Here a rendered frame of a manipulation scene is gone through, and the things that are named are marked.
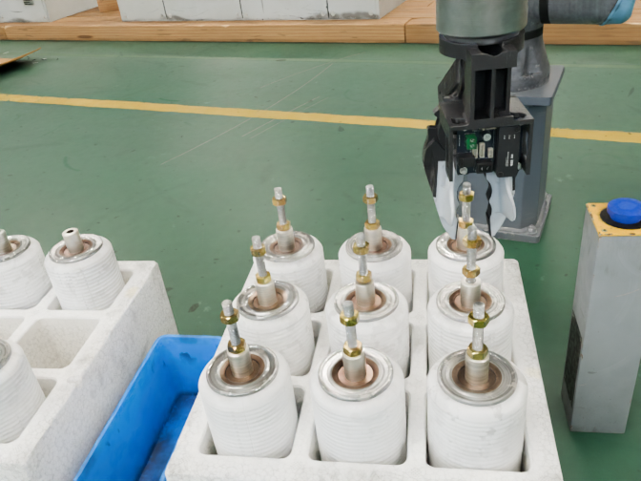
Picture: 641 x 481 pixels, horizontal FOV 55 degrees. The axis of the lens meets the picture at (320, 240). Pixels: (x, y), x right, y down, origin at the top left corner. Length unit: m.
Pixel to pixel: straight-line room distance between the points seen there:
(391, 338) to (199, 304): 0.57
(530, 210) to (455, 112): 0.74
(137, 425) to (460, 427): 0.47
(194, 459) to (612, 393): 0.53
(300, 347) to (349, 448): 0.16
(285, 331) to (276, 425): 0.11
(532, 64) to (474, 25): 0.68
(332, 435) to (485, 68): 0.37
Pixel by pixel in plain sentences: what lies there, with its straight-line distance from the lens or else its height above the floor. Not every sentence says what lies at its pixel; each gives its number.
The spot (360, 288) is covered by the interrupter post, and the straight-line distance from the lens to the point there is 0.70.
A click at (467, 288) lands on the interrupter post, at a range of 0.70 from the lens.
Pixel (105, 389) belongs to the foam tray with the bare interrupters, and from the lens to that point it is 0.90.
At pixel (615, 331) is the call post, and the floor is 0.18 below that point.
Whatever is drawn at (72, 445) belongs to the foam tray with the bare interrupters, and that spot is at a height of 0.12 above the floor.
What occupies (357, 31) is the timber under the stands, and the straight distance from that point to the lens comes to 2.80.
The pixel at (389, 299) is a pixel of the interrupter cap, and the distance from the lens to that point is 0.72.
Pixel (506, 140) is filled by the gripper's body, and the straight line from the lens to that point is 0.56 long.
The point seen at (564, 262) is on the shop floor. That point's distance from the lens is 1.25.
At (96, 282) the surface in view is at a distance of 0.94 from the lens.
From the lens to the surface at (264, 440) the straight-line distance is 0.67.
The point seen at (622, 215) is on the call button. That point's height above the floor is 0.33.
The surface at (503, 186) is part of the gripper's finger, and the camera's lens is 0.63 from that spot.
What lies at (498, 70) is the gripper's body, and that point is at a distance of 0.56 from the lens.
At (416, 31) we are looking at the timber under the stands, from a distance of 2.71.
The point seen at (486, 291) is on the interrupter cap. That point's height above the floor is 0.25.
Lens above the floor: 0.69
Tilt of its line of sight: 31 degrees down
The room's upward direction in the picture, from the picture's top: 7 degrees counter-clockwise
